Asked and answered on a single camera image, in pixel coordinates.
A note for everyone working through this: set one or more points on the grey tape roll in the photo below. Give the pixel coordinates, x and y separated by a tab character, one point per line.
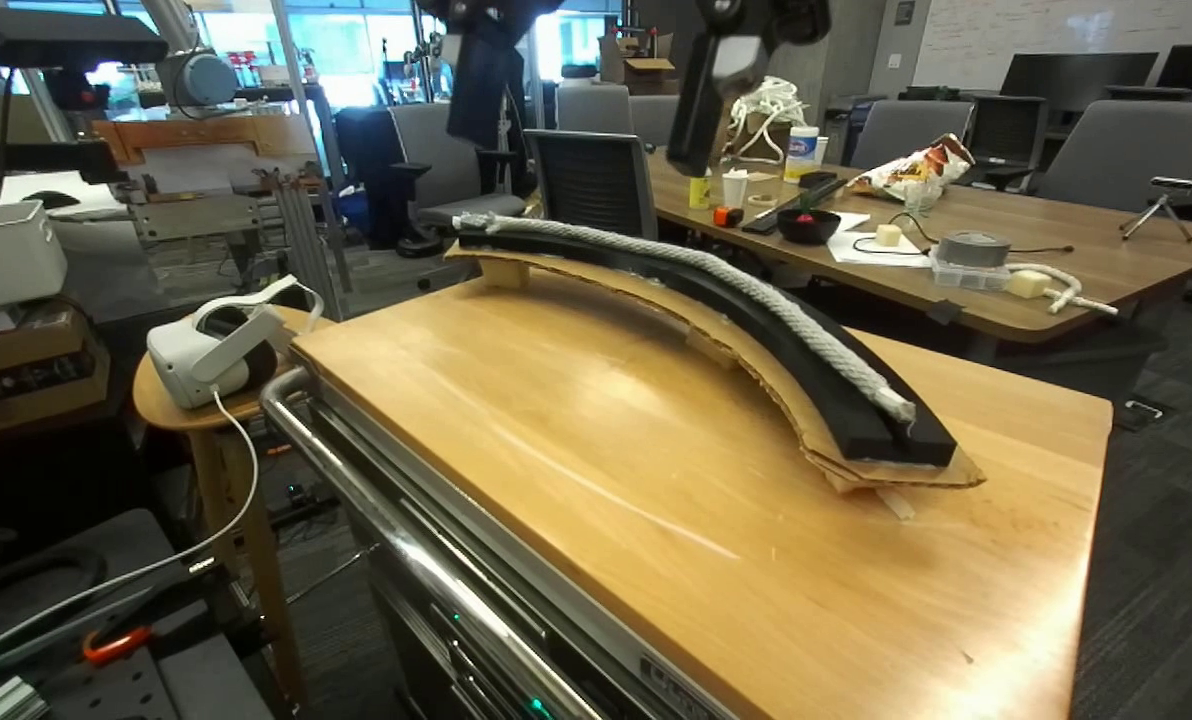
973	250

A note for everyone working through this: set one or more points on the black curved foam track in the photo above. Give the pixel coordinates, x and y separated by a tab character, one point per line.
862	400

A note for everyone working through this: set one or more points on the white paper sheet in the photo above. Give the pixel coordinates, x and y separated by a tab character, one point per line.
875	246

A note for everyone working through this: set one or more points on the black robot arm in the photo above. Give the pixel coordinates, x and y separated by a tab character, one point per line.
728	56

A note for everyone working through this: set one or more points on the green glue bottle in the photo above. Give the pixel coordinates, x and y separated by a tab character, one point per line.
700	191

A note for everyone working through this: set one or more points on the metal cart handle bar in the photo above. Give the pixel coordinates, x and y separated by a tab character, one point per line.
529	682

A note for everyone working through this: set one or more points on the white box left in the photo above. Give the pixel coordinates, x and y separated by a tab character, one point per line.
30	254

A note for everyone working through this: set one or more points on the round wooden stool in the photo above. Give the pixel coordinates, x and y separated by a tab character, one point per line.
225	468

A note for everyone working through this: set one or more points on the small tripod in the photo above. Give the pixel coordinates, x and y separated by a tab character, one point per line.
1160	207

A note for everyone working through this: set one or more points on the white plastic cup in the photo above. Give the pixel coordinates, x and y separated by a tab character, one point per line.
734	185

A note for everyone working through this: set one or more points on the dark mesh office chair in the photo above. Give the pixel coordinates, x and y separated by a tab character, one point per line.
594	177

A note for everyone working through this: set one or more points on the snack chip bag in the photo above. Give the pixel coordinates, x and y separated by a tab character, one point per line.
917	177

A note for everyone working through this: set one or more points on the white VR headset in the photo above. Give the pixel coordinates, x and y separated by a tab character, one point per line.
225	344

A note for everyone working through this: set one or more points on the grey office chair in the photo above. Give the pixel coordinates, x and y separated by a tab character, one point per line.
1123	154

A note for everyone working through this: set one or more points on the orange clamp handle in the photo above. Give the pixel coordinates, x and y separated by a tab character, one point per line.
102	652

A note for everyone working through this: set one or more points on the black bowl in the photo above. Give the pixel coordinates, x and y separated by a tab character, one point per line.
804	225

